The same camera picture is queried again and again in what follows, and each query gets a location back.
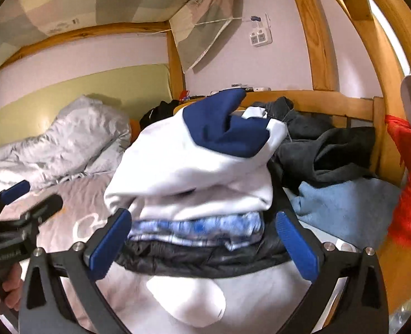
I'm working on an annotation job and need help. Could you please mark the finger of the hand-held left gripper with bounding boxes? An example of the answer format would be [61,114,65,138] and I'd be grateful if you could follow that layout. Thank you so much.
[14,194,64,227]
[0,180,31,216]

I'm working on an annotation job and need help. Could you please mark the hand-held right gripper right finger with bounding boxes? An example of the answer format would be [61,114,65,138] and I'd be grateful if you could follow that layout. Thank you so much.
[275,210,390,334]

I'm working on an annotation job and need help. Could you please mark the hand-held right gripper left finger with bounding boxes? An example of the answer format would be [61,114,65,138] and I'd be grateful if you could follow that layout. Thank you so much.
[19,208,133,334]

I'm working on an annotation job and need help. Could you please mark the white and navy varsity jacket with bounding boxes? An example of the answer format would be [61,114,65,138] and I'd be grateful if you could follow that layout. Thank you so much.
[104,88,289,222]

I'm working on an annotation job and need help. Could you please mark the dark grey clothes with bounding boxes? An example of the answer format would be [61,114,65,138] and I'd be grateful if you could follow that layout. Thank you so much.
[252,97,377,196]

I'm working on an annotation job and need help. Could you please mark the person's left hand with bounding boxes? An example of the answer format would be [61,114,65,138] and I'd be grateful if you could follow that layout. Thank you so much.
[0,262,22,315]

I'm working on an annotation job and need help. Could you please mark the light blue towel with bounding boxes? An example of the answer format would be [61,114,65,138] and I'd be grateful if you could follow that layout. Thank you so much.
[289,177,402,251]

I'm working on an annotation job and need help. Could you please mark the grey duvet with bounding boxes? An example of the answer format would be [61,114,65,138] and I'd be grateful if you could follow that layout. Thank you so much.
[0,95,133,195]

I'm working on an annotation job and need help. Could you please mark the black puffer jacket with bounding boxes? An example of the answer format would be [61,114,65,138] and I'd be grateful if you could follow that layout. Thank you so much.
[114,181,298,279]

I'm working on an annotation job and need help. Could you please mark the blue plaid shirt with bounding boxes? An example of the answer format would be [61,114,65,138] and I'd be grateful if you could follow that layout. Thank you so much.
[128,212,266,252]

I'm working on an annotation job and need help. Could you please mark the red cloth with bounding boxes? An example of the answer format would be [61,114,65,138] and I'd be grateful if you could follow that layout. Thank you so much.
[384,114,411,252]

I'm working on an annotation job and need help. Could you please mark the black bag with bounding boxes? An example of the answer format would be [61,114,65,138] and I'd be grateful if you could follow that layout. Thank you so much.
[139,99,181,130]

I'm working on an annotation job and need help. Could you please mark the pale hanging curtain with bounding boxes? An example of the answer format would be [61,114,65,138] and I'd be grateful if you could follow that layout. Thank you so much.
[170,0,245,74]

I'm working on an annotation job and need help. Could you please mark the white wall socket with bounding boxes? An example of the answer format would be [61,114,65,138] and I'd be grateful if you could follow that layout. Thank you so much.
[249,13,274,47]

